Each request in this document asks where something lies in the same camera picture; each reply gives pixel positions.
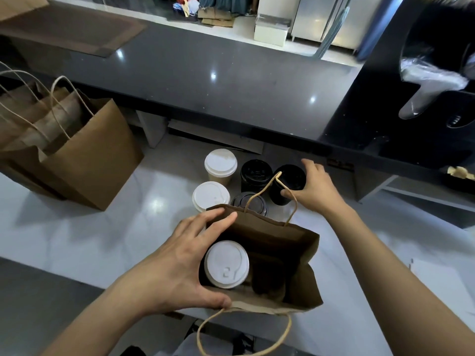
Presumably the person's right hand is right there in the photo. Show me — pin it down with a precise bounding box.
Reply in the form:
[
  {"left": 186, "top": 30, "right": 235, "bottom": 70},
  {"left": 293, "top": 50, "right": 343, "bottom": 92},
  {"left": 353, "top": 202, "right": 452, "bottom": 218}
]
[{"left": 300, "top": 158, "right": 350, "bottom": 217}]

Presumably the person's left hand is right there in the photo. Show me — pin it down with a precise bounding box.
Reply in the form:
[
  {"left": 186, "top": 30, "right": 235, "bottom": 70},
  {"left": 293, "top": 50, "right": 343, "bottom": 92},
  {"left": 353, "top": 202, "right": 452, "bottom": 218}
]
[{"left": 122, "top": 209, "right": 238, "bottom": 314}]

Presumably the black lid coffee cup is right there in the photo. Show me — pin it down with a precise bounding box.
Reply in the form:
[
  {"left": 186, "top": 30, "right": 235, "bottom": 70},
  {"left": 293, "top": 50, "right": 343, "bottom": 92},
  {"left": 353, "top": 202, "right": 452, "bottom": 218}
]
[{"left": 269, "top": 164, "right": 307, "bottom": 206}]

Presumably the tan coffee cup white lid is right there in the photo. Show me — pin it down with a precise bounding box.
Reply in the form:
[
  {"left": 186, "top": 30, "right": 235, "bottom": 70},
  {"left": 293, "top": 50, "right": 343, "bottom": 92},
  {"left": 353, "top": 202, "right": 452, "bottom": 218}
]
[{"left": 204, "top": 240, "right": 251, "bottom": 290}]

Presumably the group of lidded coffee cups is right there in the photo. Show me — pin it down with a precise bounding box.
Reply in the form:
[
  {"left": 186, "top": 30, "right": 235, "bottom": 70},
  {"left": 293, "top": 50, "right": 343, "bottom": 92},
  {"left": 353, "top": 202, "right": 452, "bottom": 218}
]
[{"left": 192, "top": 148, "right": 274, "bottom": 216}]

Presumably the stack of white paper sheets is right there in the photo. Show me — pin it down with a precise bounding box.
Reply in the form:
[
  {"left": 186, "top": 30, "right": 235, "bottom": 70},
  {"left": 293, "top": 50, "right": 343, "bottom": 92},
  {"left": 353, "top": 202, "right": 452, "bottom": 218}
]
[{"left": 410, "top": 257, "right": 475, "bottom": 331}]

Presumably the person's right forearm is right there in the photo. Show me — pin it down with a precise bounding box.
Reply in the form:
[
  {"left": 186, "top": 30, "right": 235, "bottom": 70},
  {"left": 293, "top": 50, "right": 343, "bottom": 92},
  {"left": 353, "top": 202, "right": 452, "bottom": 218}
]
[{"left": 327, "top": 204, "right": 475, "bottom": 356}]

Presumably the person's white shirt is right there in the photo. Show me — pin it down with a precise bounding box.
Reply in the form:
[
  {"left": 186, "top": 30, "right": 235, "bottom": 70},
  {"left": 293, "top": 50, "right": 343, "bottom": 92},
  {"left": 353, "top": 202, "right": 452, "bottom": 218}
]
[{"left": 172, "top": 331, "right": 237, "bottom": 356}]

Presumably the black acrylic organizer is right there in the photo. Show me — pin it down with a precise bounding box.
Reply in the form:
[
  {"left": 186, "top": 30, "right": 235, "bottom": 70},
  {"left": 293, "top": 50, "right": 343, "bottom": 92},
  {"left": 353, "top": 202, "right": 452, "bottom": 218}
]
[{"left": 323, "top": 0, "right": 475, "bottom": 171}]

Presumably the row of tan tape strips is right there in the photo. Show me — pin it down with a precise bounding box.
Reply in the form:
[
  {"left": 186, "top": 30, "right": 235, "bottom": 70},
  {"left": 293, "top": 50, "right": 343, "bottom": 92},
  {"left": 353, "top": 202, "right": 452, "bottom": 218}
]
[{"left": 445, "top": 165, "right": 475, "bottom": 181}]

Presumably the white support panel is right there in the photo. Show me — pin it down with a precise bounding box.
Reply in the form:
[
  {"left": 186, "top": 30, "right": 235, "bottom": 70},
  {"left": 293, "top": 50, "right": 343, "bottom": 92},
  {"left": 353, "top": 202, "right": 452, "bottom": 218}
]
[{"left": 136, "top": 109, "right": 170, "bottom": 147}]

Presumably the plastic wrapped white pack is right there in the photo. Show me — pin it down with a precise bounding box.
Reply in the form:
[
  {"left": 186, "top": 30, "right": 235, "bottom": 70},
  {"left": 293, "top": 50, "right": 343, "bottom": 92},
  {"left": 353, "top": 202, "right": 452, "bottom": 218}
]
[{"left": 398, "top": 57, "right": 470, "bottom": 121}]

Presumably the blue plastic chair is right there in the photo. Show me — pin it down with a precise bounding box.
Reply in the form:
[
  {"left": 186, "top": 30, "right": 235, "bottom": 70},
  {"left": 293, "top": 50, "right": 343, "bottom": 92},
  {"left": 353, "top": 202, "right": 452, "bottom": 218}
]
[{"left": 312, "top": 5, "right": 351, "bottom": 60}]

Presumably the white box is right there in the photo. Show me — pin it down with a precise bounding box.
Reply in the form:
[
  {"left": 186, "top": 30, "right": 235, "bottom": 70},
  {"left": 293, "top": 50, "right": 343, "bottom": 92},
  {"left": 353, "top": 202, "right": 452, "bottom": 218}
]
[{"left": 254, "top": 14, "right": 292, "bottom": 47}]

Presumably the stainless steel refrigerator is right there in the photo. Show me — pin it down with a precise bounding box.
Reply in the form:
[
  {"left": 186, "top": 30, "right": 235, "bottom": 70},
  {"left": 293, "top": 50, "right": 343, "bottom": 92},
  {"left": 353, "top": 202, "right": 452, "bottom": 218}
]
[{"left": 291, "top": 0, "right": 387, "bottom": 50}]

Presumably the blue window curtain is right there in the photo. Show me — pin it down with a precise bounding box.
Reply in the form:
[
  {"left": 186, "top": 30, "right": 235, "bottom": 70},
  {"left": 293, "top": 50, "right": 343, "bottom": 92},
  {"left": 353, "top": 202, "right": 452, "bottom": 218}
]
[{"left": 355, "top": 0, "right": 405, "bottom": 62}]

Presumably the brown table runner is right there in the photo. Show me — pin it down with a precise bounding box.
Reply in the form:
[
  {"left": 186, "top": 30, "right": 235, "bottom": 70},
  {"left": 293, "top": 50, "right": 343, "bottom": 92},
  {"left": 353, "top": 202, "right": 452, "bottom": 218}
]
[{"left": 0, "top": 2, "right": 148, "bottom": 58}]

